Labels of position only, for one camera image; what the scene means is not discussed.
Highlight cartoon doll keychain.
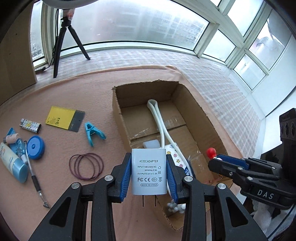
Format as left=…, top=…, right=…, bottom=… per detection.
left=206, top=148, right=222, bottom=161

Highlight white power strip cable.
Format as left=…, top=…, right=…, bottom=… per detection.
left=142, top=99, right=194, bottom=214

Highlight white AC power adapter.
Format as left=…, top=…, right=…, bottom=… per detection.
left=132, top=148, right=168, bottom=206

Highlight brown cardboard box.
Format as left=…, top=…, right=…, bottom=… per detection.
left=112, top=80, right=244, bottom=232

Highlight black gel pen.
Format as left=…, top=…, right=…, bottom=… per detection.
left=21, top=141, right=50, bottom=209

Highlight white sunscreen bottle blue cap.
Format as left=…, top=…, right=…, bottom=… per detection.
left=1, top=142, right=28, bottom=183

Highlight blue round tape measure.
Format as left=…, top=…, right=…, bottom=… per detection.
left=27, top=136, right=45, bottom=160

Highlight blue plastic holder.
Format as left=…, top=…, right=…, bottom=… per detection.
left=6, top=128, right=25, bottom=158

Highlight teal plastic clothespin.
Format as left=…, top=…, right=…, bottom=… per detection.
left=84, top=121, right=106, bottom=147

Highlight patterned lighter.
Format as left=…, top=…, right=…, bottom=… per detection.
left=20, top=118, right=42, bottom=133

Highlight small beige cosmetic tube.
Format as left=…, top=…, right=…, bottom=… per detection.
left=3, top=133, right=20, bottom=144

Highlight yellow black card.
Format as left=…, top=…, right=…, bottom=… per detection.
left=46, top=106, right=85, bottom=133

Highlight black device on sill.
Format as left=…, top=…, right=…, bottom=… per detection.
left=35, top=66, right=46, bottom=73

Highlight wooden cabinet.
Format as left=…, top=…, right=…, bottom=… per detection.
left=1, top=3, right=37, bottom=103

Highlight black tripod stand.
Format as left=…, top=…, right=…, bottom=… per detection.
left=52, top=9, right=91, bottom=78

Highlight dark red hair ties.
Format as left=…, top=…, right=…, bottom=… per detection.
left=69, top=152, right=105, bottom=181

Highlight white ring light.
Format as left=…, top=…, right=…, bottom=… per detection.
left=43, top=0, right=97, bottom=9

